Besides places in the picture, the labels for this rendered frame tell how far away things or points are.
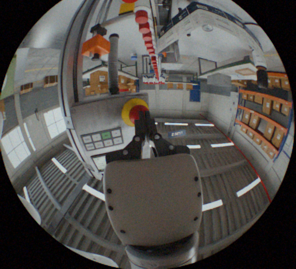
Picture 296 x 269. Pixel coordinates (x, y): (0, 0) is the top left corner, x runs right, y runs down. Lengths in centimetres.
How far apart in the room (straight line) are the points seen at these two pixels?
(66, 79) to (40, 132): 536
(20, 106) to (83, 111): 535
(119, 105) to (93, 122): 6
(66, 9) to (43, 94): 523
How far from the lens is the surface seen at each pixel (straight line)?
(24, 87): 446
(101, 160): 21
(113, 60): 27
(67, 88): 18
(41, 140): 557
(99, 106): 16
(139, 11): 28
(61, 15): 59
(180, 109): 789
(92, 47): 17
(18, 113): 542
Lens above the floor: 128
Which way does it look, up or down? 21 degrees up
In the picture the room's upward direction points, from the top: 178 degrees clockwise
